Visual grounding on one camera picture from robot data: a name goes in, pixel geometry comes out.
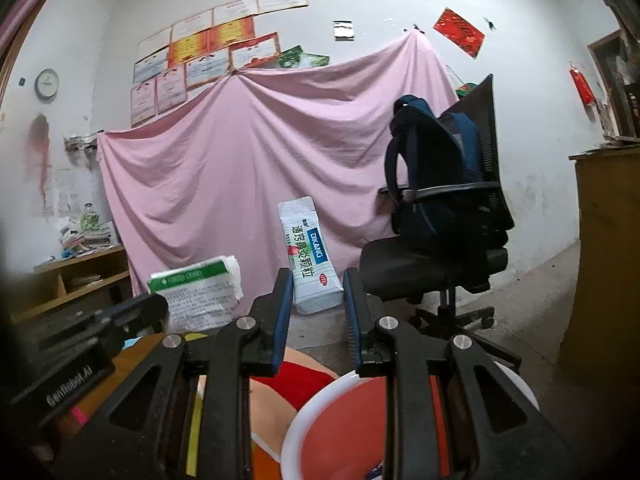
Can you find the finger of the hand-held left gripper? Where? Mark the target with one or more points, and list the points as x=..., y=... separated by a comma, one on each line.
x=145, y=310

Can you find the red paper poster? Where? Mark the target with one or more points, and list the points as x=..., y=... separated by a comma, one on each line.
x=460, y=32

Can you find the round wall clock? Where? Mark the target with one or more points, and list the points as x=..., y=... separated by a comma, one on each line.
x=47, y=84

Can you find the white sachet with blue stripe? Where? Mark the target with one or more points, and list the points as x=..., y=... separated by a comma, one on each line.
x=310, y=260

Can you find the black wall hook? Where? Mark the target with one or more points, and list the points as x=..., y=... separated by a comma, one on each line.
x=416, y=28
x=489, y=22

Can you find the glass jar with green contents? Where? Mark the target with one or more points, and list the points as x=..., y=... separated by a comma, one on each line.
x=90, y=220

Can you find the pile of books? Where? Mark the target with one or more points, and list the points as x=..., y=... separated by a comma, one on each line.
x=87, y=242

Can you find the red basin with white rim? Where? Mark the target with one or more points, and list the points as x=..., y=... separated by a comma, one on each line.
x=350, y=425

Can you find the black office chair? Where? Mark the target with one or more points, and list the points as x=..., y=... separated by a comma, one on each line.
x=425, y=265

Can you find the pink bed sheet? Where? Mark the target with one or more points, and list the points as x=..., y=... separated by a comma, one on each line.
x=225, y=160

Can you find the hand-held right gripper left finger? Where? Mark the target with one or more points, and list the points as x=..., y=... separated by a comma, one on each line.
x=285, y=310

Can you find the green white packet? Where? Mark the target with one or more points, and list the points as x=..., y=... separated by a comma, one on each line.
x=200, y=295

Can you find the dark blue backpack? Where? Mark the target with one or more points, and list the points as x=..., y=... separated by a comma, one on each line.
x=430, y=160

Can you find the wooden frame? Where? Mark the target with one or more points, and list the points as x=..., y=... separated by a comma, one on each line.
x=600, y=42

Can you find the green photo print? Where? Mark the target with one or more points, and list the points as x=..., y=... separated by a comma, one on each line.
x=320, y=60
x=292, y=57

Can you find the wooden shelf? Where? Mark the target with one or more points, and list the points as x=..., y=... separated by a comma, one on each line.
x=85, y=260

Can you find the group of wall certificates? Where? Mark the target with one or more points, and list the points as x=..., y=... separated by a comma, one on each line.
x=200, y=55

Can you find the wooden cabinet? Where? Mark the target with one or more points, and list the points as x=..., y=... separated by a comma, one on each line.
x=610, y=260

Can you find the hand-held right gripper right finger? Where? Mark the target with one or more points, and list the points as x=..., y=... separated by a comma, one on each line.
x=351, y=310

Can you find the red hanging decoration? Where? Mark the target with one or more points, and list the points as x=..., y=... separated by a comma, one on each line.
x=582, y=85

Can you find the red green wall decoration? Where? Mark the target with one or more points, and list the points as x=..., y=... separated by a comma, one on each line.
x=467, y=90

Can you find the stack of loose papers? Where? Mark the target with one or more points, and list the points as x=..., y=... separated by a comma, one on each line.
x=86, y=281

